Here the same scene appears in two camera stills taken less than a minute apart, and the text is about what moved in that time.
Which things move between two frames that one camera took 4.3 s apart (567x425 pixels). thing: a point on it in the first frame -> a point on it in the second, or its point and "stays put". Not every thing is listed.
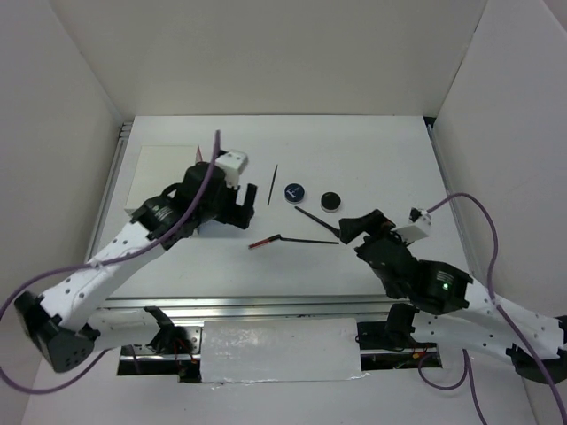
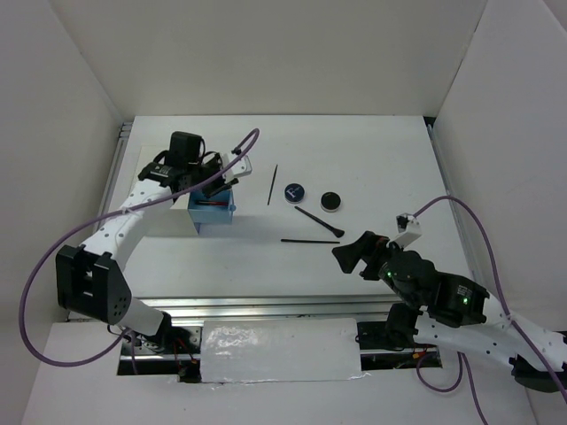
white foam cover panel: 284,350 stays put
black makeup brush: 335,232 stays put
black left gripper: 237,215 -> 220,186
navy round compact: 294,193 stays put
